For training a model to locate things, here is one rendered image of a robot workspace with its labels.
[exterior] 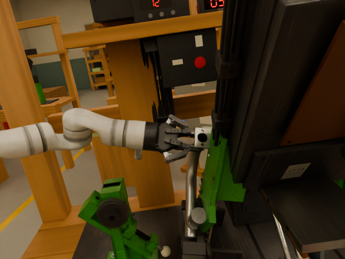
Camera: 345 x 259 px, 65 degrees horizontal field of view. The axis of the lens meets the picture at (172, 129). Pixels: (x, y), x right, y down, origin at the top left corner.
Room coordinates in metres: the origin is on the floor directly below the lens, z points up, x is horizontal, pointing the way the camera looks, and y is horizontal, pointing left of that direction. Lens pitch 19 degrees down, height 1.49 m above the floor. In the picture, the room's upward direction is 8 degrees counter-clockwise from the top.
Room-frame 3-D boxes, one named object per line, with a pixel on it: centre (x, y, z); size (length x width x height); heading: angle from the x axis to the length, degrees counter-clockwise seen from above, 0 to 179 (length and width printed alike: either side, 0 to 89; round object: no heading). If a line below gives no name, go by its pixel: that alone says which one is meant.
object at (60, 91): (9.14, 3.97, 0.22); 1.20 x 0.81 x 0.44; 173
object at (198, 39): (0.86, -0.08, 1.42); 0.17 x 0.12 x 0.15; 90
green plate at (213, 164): (0.59, -0.11, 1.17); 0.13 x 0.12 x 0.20; 90
